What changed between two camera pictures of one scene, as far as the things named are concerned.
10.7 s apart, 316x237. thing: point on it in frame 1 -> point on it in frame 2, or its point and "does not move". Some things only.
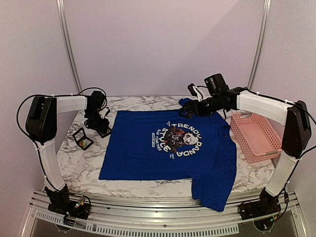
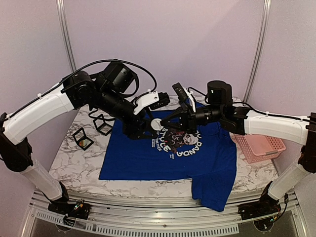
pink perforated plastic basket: x=254 y=137 does not move
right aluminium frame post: x=266 y=15 does not move
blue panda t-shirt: x=168 y=144 does not move
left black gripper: x=102 y=127 -> x=134 y=133
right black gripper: x=191 y=108 -> x=186 y=119
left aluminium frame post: x=60 y=7 does not move
